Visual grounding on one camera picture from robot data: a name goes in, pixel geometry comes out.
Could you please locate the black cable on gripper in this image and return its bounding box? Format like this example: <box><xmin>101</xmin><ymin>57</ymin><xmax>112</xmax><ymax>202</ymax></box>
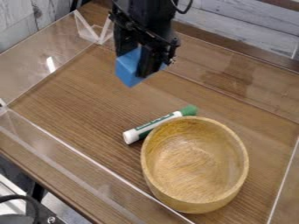
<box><xmin>169</xmin><ymin>0</ymin><xmax>193</xmax><ymax>15</ymax></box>

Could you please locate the clear acrylic corner bracket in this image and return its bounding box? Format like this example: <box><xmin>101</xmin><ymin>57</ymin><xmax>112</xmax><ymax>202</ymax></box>
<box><xmin>73</xmin><ymin>10</ymin><xmax>113</xmax><ymax>46</ymax></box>

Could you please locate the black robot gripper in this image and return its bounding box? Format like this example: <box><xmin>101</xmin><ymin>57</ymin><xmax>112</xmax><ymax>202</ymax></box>
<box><xmin>108</xmin><ymin>0</ymin><xmax>180</xmax><ymax>78</ymax></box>

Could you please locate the green and white marker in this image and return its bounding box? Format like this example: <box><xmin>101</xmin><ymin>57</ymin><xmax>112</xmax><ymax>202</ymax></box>
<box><xmin>123</xmin><ymin>105</ymin><xmax>199</xmax><ymax>144</ymax></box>

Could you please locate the clear acrylic barrier wall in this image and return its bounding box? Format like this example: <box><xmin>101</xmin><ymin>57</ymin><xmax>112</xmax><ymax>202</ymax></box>
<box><xmin>0</xmin><ymin>99</ymin><xmax>195</xmax><ymax>224</ymax></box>

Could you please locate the blue rectangular block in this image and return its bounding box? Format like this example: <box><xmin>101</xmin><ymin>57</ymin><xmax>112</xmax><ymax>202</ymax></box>
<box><xmin>115</xmin><ymin>47</ymin><xmax>155</xmax><ymax>88</ymax></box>

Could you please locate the black metal mount base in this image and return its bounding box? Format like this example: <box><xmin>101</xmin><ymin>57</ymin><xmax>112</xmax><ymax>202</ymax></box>
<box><xmin>0</xmin><ymin>200</ymin><xmax>66</xmax><ymax>224</ymax></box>

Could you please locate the brown wooden bowl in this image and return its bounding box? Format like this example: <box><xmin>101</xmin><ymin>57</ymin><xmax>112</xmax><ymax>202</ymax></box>
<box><xmin>140</xmin><ymin>116</ymin><xmax>249</xmax><ymax>214</ymax></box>

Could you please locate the black cable at corner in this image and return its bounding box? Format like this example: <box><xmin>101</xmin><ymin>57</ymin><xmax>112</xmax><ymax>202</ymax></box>
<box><xmin>0</xmin><ymin>193</ymin><xmax>40</xmax><ymax>224</ymax></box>

